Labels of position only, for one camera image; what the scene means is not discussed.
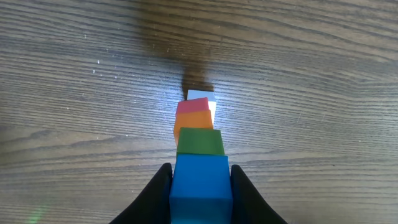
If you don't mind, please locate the white cube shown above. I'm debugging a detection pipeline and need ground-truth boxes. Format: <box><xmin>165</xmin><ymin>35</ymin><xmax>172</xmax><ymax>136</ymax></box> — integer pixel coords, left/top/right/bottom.
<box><xmin>186</xmin><ymin>89</ymin><xmax>218</xmax><ymax>125</ymax></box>

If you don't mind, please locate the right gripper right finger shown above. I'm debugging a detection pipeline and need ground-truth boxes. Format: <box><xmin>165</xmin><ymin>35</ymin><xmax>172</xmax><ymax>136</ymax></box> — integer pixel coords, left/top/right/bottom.
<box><xmin>229</xmin><ymin>164</ymin><xmax>289</xmax><ymax>224</ymax></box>

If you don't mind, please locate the orange cube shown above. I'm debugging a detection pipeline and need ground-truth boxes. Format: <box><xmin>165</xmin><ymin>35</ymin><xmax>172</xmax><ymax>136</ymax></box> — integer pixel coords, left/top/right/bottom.
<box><xmin>173</xmin><ymin>109</ymin><xmax>215</xmax><ymax>146</ymax></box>

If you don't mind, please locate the blue cube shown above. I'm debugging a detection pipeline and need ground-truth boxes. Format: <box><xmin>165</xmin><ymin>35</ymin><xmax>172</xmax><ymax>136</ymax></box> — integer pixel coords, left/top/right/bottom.
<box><xmin>169</xmin><ymin>154</ymin><xmax>234</xmax><ymax>224</ymax></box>

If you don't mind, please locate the red cube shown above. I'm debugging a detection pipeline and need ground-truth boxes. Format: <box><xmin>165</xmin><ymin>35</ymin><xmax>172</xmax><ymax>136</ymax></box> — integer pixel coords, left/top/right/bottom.
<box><xmin>175</xmin><ymin>96</ymin><xmax>210</xmax><ymax>115</ymax></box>

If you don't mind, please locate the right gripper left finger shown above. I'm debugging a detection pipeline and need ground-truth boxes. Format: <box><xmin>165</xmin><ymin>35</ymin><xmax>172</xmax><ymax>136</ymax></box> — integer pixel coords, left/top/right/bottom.
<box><xmin>108</xmin><ymin>162</ymin><xmax>174</xmax><ymax>224</ymax></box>

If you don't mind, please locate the green cube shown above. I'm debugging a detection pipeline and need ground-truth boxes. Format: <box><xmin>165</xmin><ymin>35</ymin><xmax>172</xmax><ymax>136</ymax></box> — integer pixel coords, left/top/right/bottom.
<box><xmin>176</xmin><ymin>126</ymin><xmax>226</xmax><ymax>156</ymax></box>

